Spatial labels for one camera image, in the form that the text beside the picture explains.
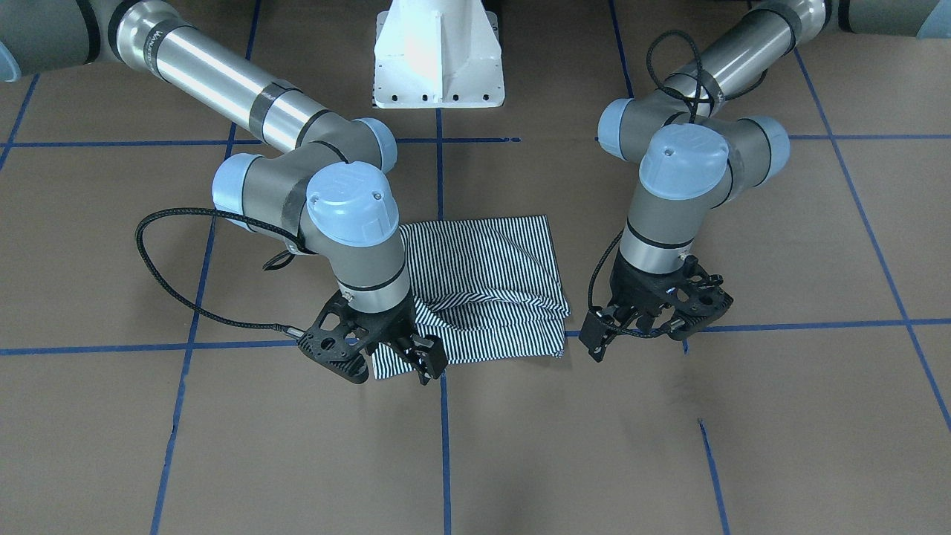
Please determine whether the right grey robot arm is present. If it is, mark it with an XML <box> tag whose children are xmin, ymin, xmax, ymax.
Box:
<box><xmin>2</xmin><ymin>1</ymin><xmax>447</xmax><ymax>385</ymax></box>

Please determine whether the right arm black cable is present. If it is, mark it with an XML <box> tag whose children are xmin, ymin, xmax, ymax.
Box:
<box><xmin>134</xmin><ymin>207</ymin><xmax>309</xmax><ymax>335</ymax></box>

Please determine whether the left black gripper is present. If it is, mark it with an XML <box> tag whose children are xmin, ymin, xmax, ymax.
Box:
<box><xmin>580</xmin><ymin>255</ymin><xmax>734</xmax><ymax>363</ymax></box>

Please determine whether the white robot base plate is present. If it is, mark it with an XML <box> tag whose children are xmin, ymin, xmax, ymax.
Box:
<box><xmin>371</xmin><ymin>1</ymin><xmax>506</xmax><ymax>109</ymax></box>

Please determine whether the navy white striped polo shirt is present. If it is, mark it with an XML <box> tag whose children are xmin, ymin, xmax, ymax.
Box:
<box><xmin>400</xmin><ymin>215</ymin><xmax>571</xmax><ymax>365</ymax></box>

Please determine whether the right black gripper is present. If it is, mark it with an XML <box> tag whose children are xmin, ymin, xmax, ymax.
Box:
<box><xmin>296</xmin><ymin>291</ymin><xmax>448</xmax><ymax>386</ymax></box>

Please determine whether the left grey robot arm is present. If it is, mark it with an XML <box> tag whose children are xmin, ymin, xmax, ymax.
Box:
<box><xmin>580</xmin><ymin>1</ymin><xmax>949</xmax><ymax>362</ymax></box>

